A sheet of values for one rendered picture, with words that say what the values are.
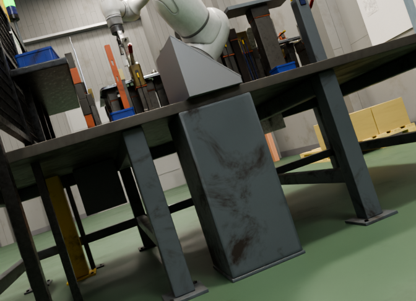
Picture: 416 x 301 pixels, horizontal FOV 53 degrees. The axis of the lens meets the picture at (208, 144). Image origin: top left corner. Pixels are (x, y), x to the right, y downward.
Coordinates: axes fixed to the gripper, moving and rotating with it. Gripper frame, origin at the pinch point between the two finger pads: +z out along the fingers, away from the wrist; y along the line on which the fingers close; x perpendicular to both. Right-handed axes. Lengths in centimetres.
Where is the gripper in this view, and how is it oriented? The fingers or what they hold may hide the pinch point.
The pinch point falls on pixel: (127, 61)
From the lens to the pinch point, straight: 248.8
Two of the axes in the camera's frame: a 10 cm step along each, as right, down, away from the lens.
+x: -9.2, 2.9, -2.6
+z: 3.1, 9.5, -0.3
